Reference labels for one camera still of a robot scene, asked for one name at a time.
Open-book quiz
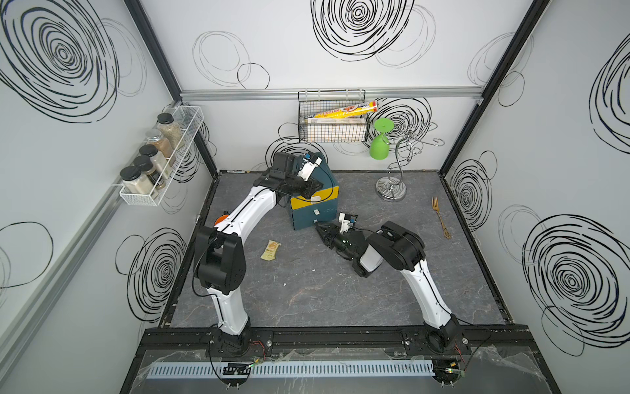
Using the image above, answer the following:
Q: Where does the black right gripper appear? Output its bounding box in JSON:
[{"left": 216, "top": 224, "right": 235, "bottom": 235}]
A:
[{"left": 317, "top": 222, "right": 359, "bottom": 264}]

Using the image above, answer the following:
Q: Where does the teal drawer cabinet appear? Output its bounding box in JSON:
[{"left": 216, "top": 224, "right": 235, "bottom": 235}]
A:
[{"left": 289, "top": 159, "right": 340, "bottom": 231}]

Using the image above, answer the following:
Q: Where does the yellow drawer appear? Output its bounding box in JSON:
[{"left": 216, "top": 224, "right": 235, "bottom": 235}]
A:
[{"left": 290, "top": 186, "right": 339, "bottom": 210}]

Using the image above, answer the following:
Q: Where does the green cookie packet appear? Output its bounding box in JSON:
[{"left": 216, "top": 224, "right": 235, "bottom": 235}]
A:
[{"left": 261, "top": 240, "right": 282, "bottom": 261}]

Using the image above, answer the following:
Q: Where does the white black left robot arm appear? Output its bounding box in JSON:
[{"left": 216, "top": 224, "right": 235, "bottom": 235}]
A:
[{"left": 194, "top": 152, "right": 325, "bottom": 343}]

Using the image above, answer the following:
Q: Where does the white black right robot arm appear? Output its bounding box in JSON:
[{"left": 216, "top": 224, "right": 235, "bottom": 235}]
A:
[{"left": 316, "top": 221, "right": 462, "bottom": 353}]

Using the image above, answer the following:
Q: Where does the white box in basket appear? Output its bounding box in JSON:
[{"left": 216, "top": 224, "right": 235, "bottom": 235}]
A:
[{"left": 301, "top": 118, "right": 367, "bottom": 143}]

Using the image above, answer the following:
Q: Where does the orange cup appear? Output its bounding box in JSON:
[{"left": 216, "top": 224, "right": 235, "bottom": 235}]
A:
[{"left": 213, "top": 212, "right": 230, "bottom": 226}]

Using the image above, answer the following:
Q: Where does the gold fork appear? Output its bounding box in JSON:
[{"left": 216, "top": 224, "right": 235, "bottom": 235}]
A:
[{"left": 431, "top": 197, "right": 452, "bottom": 240}]

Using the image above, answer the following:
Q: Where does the yellow snack tube package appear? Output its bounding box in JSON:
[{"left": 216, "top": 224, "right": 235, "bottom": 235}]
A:
[{"left": 313, "top": 101, "right": 377, "bottom": 119}]

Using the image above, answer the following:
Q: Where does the spice jar black lid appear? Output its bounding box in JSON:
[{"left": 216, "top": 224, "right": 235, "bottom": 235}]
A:
[
  {"left": 133, "top": 155, "right": 165, "bottom": 189},
  {"left": 120, "top": 166, "right": 154, "bottom": 195},
  {"left": 157, "top": 113, "right": 183, "bottom": 150},
  {"left": 139, "top": 144, "right": 172, "bottom": 179}
]

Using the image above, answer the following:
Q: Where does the clear acrylic spice shelf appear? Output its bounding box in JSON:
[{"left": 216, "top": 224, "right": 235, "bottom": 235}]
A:
[{"left": 118, "top": 105, "right": 204, "bottom": 214}]

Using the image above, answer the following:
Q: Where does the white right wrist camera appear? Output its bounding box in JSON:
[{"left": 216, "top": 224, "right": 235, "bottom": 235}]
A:
[{"left": 339, "top": 213, "right": 358, "bottom": 234}]

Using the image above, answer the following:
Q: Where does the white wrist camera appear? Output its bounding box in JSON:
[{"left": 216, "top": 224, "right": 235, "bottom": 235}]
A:
[
  {"left": 298, "top": 154, "right": 323, "bottom": 182},
  {"left": 339, "top": 213, "right": 358, "bottom": 234}
]

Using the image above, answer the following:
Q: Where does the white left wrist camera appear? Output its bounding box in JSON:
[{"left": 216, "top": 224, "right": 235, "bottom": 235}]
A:
[{"left": 298, "top": 154, "right": 323, "bottom": 182}]

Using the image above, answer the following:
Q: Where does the black wire wall basket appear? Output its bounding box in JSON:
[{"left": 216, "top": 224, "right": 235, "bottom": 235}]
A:
[{"left": 298, "top": 89, "right": 368, "bottom": 143}]

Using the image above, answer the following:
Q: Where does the grey slotted cable duct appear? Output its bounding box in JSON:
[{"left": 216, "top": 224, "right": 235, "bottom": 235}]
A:
[{"left": 146, "top": 360, "right": 435, "bottom": 379}]

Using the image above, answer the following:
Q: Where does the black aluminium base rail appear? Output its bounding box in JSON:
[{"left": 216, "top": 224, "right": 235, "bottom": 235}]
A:
[{"left": 139, "top": 325, "right": 534, "bottom": 356}]

